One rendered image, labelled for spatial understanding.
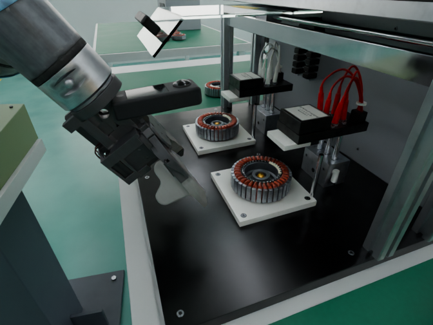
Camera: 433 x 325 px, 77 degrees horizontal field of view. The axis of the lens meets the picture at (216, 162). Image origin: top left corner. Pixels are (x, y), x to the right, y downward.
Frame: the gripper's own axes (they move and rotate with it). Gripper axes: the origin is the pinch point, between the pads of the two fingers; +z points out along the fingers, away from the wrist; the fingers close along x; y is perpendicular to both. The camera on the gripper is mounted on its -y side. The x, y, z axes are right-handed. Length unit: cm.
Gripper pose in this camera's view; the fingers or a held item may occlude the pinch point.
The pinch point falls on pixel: (196, 175)
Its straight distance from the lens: 45.6
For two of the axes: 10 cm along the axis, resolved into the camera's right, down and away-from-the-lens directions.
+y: -7.9, 6.1, 0.7
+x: 3.3, 5.1, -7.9
